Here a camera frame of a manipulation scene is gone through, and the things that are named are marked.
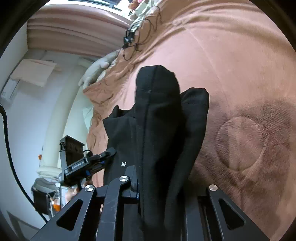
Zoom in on pink curtain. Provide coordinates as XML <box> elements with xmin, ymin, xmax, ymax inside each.
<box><xmin>26</xmin><ymin>5</ymin><xmax>133</xmax><ymax>56</ymax></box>

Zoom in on brown plush blanket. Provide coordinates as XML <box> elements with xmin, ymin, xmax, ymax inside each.
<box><xmin>82</xmin><ymin>0</ymin><xmax>295</xmax><ymax>241</ymax></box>

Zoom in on person's left hand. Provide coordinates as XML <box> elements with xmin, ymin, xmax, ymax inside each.
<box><xmin>65</xmin><ymin>179</ymin><xmax>94</xmax><ymax>202</ymax></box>

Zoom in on beige folded cloth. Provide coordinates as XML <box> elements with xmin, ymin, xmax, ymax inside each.
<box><xmin>10</xmin><ymin>59</ymin><xmax>57</xmax><ymax>88</ymax></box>

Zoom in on thick black cable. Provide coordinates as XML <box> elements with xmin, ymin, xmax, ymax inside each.
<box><xmin>0</xmin><ymin>104</ymin><xmax>49</xmax><ymax>226</ymax></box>

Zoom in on black garment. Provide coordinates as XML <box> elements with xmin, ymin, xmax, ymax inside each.
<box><xmin>102</xmin><ymin>65</ymin><xmax>210</xmax><ymax>241</ymax></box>

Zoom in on black box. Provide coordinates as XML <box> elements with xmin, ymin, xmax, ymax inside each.
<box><xmin>32</xmin><ymin>187</ymin><xmax>54</xmax><ymax>215</ymax></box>

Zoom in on thin black cable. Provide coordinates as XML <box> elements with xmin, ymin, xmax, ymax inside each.
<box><xmin>121</xmin><ymin>7</ymin><xmax>163</xmax><ymax>59</ymax></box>

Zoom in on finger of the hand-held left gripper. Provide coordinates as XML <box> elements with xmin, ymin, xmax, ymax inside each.
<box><xmin>92</xmin><ymin>147</ymin><xmax>117</xmax><ymax>171</ymax></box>

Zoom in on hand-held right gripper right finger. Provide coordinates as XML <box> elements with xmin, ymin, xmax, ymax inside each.
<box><xmin>196</xmin><ymin>184</ymin><xmax>271</xmax><ymax>241</ymax></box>

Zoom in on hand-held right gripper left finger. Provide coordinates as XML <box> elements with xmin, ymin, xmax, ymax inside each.
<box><xmin>30</xmin><ymin>165</ymin><xmax>140</xmax><ymax>241</ymax></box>

